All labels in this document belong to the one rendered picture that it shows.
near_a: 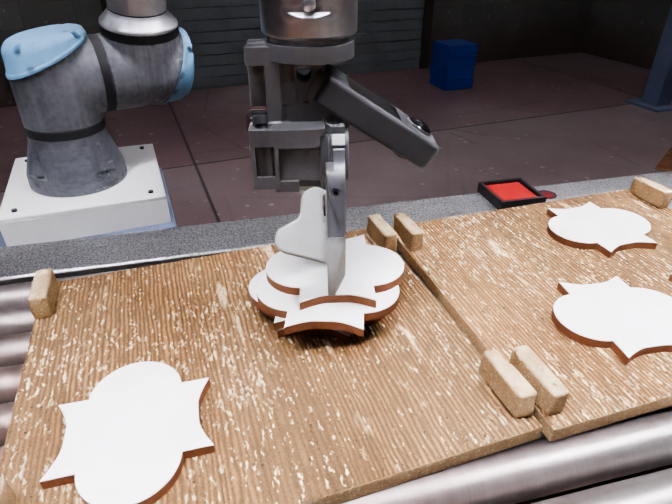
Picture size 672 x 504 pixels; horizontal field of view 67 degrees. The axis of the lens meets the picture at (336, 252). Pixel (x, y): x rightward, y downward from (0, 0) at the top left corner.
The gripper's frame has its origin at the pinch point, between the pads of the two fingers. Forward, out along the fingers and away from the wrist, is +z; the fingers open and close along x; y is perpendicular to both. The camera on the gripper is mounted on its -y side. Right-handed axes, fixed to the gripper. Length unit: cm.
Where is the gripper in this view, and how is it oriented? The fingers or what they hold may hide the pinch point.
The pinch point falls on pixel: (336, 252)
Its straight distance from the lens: 51.1
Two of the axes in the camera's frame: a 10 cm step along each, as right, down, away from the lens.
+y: -10.0, 0.2, -0.4
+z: 0.0, 8.5, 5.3
